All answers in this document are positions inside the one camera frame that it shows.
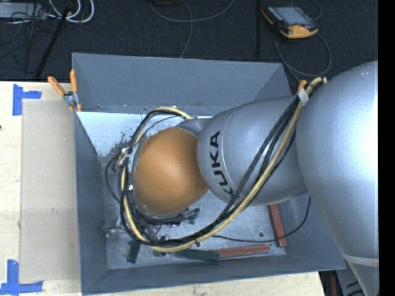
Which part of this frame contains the dark green flat block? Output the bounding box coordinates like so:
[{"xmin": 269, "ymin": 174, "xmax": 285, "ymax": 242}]
[
  {"xmin": 126, "ymin": 240, "xmax": 141, "ymax": 264},
  {"xmin": 173, "ymin": 249, "xmax": 220, "ymax": 262}
]

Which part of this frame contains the pale wood flat board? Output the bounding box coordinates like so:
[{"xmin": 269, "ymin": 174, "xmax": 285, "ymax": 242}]
[{"xmin": 19, "ymin": 99, "xmax": 81, "ymax": 284}]

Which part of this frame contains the grey metal bin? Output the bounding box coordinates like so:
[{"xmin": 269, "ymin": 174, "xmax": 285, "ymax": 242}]
[{"xmin": 71, "ymin": 52, "xmax": 347, "ymax": 296}]

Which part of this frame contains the red-brown flat block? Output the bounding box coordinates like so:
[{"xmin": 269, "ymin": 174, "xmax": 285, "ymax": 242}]
[
  {"xmin": 267, "ymin": 203, "xmax": 288, "ymax": 248},
  {"xmin": 215, "ymin": 244, "xmax": 272, "ymax": 260}
]

